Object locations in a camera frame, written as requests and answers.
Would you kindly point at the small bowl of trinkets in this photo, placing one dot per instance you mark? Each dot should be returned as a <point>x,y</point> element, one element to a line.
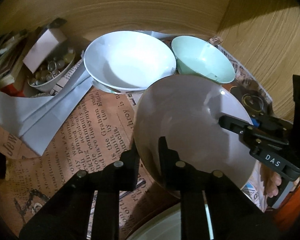
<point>48,85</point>

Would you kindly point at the dark bronze ornament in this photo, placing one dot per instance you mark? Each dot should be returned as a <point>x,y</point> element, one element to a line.
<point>56,23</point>

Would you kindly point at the orange clothing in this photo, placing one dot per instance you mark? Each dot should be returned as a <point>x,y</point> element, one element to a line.
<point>295,205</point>

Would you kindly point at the person's right hand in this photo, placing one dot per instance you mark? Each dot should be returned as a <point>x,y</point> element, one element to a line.
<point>273,185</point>

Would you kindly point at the white bowl with dark dots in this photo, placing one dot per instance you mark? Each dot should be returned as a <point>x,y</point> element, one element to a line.
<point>130,60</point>

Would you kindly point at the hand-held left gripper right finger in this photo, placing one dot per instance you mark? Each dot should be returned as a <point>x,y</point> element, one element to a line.
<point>165,155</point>

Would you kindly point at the newspaper print mat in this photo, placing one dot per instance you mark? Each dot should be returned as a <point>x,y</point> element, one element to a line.
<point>90,130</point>

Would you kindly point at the stack of newspapers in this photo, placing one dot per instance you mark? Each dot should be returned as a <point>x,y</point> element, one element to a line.
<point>5,55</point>

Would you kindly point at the mint green plate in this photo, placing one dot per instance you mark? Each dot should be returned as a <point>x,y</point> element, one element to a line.
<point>160,226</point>

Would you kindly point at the red packet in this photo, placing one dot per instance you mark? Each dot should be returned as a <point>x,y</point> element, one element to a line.
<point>12,89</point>

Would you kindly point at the mint green bowl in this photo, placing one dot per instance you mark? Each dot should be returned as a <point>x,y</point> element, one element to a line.
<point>202,55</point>

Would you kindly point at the white card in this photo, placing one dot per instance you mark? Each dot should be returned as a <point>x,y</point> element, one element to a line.
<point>42,47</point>

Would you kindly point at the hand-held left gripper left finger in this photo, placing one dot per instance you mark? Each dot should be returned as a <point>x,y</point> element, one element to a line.
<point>130,165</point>

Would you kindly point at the grey bowl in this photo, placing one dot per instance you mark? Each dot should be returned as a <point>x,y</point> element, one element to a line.
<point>190,120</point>

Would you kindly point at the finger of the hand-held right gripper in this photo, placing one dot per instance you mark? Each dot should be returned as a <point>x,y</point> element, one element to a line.
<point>272,124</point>
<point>240,127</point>

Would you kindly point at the white paper sheet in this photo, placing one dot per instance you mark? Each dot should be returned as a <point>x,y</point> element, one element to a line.
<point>40,115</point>

